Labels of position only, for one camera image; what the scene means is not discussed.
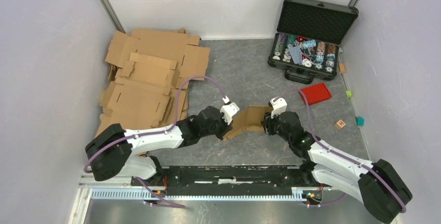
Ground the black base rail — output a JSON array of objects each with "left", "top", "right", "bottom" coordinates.
[{"left": 145, "top": 165, "right": 320, "bottom": 196}]

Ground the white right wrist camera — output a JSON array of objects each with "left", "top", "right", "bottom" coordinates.
[{"left": 269, "top": 97, "right": 288, "bottom": 118}]

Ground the small orange wooden block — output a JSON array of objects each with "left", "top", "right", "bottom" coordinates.
[{"left": 339, "top": 63, "right": 346, "bottom": 74}]

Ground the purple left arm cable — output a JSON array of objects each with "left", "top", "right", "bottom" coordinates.
[{"left": 83, "top": 75, "right": 230, "bottom": 209}]

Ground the wooden letter cube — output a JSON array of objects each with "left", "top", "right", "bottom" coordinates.
[{"left": 334, "top": 120, "right": 346, "bottom": 130}]

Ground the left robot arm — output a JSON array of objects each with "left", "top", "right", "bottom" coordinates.
[{"left": 84, "top": 103, "right": 239, "bottom": 186}]

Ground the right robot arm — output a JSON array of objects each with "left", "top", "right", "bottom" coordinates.
[{"left": 261, "top": 112, "right": 413, "bottom": 223}]

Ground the stack of flat cardboard boxes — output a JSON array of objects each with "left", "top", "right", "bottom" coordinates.
[{"left": 98, "top": 29, "right": 210, "bottom": 133}]

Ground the brown cardboard box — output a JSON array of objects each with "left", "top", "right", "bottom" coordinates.
[{"left": 223, "top": 105, "right": 272, "bottom": 141}]

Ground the red flat box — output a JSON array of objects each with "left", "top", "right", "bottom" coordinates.
[{"left": 299, "top": 83, "right": 332, "bottom": 106}]

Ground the teal cube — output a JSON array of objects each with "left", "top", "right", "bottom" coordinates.
[{"left": 355, "top": 116, "right": 365, "bottom": 127}]

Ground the black poker chip case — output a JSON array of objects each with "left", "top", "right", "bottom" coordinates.
[{"left": 267, "top": 0, "right": 359, "bottom": 84}]

